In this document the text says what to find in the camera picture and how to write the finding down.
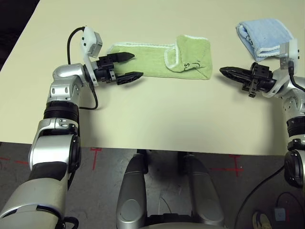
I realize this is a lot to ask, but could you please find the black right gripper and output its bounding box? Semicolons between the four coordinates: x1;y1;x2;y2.
219;62;278;98

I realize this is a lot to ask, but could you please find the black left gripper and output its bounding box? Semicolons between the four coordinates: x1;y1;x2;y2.
91;52;144;86

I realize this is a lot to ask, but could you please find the green towel with white hem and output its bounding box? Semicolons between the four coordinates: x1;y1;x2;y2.
106;34;214;81

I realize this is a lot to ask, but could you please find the folded light blue towel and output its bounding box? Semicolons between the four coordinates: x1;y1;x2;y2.
235;18;295;62

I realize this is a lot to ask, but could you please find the silver robot right leg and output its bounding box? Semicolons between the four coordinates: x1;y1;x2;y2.
183;154;224;227

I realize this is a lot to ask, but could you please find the silver robot leg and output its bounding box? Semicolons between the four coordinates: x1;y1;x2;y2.
183;154;224;227
116;154;148;229

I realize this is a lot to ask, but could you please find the silver robot left leg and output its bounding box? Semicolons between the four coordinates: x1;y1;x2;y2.
116;154;148;229

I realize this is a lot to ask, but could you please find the blue grey floor box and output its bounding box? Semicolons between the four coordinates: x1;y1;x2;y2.
274;208;286;220

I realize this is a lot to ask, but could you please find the round yellow black floor object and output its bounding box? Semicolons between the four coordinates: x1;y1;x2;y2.
252;209;275;229

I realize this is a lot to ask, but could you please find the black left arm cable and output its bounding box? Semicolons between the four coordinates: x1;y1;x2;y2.
62;27;99;229

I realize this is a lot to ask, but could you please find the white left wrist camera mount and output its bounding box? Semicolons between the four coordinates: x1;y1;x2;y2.
80;26;103;88

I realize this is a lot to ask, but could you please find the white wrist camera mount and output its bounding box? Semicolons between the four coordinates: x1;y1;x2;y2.
262;38;300;98
80;26;103;88

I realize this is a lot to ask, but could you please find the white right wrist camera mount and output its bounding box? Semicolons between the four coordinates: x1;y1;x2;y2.
262;38;300;98

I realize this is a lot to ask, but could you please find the thin black floor cable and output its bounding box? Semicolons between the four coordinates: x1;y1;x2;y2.
275;192;305;215

